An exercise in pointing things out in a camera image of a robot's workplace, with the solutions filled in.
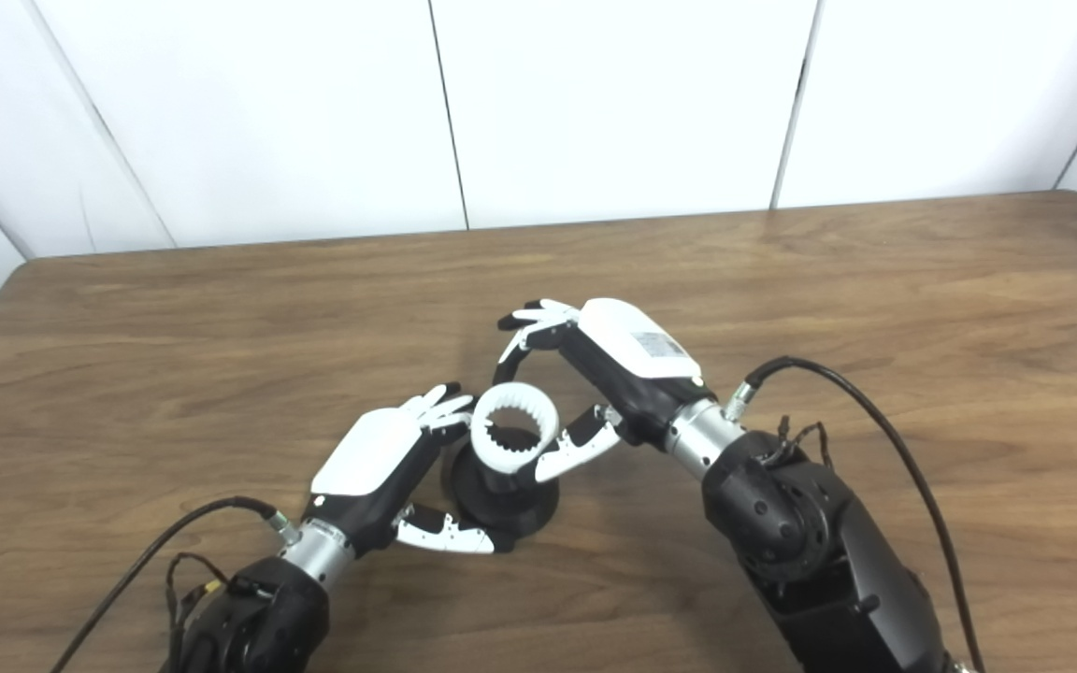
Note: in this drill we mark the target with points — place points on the white and black right hand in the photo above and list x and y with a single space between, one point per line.
637 350

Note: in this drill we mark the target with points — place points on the white and black left hand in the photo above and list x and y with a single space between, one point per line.
370 453

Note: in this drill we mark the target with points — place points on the round black flanged part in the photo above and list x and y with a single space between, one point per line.
510 500

